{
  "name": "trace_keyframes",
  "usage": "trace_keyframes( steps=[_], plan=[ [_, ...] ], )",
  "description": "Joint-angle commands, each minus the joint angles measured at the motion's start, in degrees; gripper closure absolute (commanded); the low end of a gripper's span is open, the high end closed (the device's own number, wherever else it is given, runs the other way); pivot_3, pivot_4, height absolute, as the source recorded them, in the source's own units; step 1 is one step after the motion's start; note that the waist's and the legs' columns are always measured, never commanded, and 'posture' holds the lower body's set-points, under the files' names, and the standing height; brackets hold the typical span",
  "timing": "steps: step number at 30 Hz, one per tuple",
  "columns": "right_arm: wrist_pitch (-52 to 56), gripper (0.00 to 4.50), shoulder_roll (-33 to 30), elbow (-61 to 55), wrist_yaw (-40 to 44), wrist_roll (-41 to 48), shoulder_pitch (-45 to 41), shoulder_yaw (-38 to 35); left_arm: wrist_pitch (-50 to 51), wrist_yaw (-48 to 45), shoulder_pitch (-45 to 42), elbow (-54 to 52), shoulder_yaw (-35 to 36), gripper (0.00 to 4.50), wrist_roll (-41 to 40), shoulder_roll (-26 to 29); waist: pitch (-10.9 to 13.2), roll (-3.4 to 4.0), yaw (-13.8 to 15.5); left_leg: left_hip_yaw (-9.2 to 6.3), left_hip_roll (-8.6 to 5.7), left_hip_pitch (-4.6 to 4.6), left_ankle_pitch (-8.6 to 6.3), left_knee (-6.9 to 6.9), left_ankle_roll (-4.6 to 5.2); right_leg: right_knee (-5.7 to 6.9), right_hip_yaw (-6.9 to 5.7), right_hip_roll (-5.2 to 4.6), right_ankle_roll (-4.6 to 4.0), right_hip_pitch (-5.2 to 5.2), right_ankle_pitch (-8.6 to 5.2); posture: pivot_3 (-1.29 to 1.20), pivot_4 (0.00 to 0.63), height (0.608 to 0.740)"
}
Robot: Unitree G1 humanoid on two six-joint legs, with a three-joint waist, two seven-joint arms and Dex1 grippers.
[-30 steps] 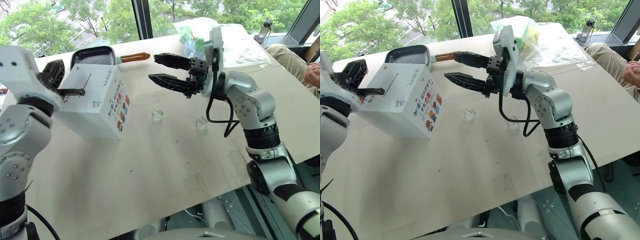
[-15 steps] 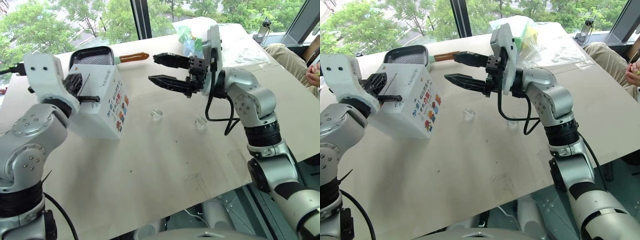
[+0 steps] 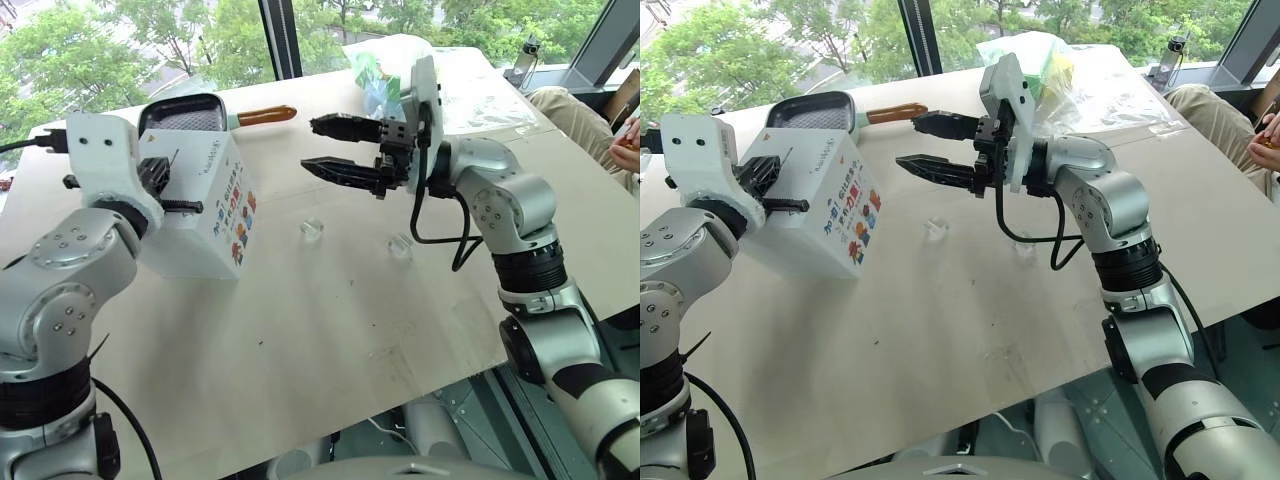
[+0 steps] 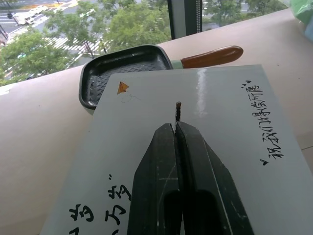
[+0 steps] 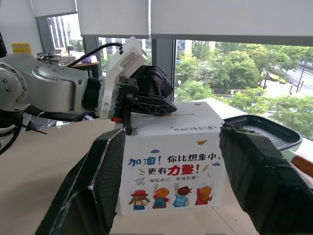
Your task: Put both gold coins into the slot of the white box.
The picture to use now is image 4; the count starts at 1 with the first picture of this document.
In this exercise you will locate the black window frame post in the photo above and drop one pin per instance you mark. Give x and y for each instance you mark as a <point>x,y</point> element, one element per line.
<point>184,17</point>

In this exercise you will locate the white cardboard box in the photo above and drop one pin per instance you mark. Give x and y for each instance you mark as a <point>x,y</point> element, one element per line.
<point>220,127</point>

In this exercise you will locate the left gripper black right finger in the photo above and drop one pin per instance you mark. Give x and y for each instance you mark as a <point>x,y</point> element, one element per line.
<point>210,186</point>

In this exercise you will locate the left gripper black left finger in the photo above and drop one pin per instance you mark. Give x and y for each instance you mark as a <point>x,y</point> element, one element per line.
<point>154,186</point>

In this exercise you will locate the green foam block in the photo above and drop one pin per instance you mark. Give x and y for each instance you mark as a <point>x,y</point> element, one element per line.
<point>302,8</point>

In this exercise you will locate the light blue foam block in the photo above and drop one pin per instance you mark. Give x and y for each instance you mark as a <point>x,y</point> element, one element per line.
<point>309,31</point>

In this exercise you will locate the clear plastic bag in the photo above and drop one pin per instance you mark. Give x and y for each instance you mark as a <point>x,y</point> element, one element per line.
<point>303,22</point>

